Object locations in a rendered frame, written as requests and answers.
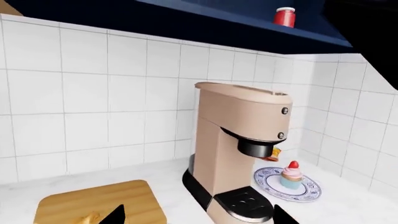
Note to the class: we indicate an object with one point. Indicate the pink cupcake with strawberry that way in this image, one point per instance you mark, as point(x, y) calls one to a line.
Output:
point(291, 177)

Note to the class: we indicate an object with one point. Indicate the red jam jar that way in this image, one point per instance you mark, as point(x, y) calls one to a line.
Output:
point(284, 16)

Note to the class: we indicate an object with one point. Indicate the wooden cutting board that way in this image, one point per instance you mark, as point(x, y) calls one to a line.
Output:
point(102, 200)

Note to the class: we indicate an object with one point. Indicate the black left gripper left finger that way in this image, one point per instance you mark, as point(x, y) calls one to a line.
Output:
point(115, 215)

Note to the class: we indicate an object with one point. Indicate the orange snack packet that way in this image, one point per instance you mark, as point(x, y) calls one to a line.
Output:
point(274, 155)

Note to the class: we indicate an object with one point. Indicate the blue patterned white plate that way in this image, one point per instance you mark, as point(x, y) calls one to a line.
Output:
point(306, 191)

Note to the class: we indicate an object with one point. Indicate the dark blue wall cabinet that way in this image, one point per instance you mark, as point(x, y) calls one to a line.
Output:
point(192, 21)

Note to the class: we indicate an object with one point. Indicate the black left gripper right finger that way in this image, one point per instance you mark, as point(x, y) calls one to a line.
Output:
point(282, 215)

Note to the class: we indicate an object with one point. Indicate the beige coffee machine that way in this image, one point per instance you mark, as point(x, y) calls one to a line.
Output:
point(239, 149)

